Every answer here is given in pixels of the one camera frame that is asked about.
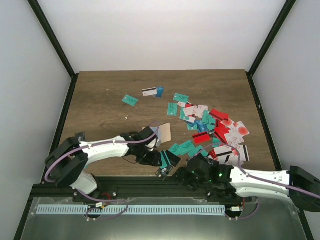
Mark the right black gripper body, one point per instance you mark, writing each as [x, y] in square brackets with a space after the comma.
[192, 180]

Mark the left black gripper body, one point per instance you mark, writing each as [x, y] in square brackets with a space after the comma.
[145, 158]

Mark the black card front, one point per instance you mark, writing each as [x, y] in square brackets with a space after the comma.
[162, 173]

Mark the beige leather card holder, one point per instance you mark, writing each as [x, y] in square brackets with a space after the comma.
[164, 133]

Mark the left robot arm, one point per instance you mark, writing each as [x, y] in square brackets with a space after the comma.
[66, 164]

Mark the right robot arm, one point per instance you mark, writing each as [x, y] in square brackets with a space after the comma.
[295, 185]

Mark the black striped card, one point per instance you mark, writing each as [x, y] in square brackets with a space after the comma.
[173, 159]

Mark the teal VIP card centre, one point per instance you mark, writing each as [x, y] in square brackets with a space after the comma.
[186, 147]

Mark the teal vip card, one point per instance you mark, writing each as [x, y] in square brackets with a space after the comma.
[186, 147]
[181, 98]

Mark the red card magnetic stripe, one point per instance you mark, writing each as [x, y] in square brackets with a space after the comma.
[201, 137]

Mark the teal card upright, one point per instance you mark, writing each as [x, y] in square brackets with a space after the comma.
[172, 109]

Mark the teal card far left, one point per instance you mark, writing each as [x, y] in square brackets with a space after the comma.
[129, 100]

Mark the white card magnetic stripe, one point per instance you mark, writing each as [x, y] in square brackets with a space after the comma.
[149, 92]

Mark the white red patterned card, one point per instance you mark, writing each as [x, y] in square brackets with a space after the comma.
[236, 133]

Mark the blue card top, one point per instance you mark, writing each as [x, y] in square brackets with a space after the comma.
[159, 91]

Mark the teal VIP card top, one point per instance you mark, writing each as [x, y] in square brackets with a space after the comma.
[181, 98]

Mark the light blue slotted strip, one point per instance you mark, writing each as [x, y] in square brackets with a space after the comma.
[199, 210]

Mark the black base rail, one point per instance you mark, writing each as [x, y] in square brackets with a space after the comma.
[129, 187]

